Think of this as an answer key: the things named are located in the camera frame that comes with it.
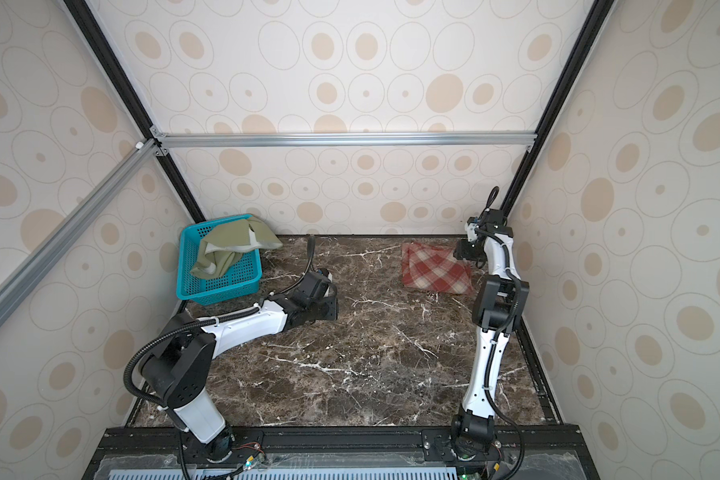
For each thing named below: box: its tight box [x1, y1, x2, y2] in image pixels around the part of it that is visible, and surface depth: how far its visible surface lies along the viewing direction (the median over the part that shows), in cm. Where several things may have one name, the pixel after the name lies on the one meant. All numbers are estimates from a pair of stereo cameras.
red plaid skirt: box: [401, 242, 474, 294], surface depth 108 cm
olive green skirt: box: [190, 218, 283, 279], surface depth 105 cm
